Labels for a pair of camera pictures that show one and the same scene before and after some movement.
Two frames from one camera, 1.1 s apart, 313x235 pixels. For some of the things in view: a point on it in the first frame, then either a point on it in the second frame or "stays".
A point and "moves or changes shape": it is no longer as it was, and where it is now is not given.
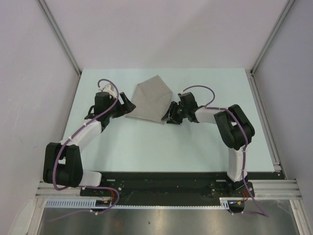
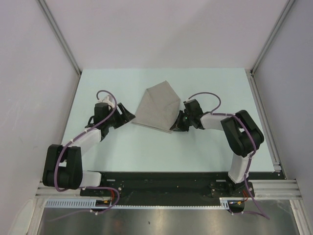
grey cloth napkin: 152,98 moves or changes shape
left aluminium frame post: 58,30 stays
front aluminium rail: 276,189 stays
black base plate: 167,188 stays
